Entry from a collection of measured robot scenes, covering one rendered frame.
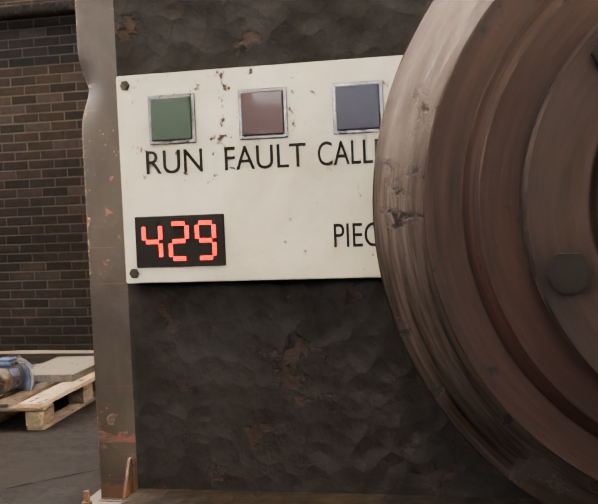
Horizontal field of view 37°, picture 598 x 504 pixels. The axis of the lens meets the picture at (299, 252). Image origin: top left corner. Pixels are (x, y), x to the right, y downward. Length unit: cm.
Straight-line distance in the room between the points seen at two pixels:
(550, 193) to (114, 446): 312
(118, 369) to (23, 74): 455
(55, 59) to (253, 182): 685
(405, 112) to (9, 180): 716
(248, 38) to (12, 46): 701
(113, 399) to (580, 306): 306
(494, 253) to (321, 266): 22
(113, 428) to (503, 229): 304
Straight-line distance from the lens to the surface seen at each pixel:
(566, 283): 51
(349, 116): 74
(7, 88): 775
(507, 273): 57
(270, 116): 75
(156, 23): 82
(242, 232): 76
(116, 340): 346
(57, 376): 549
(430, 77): 61
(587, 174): 52
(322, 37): 78
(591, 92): 52
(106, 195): 343
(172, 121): 78
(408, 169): 60
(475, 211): 57
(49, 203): 753
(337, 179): 74
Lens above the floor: 112
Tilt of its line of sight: 3 degrees down
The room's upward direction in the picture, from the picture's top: 2 degrees counter-clockwise
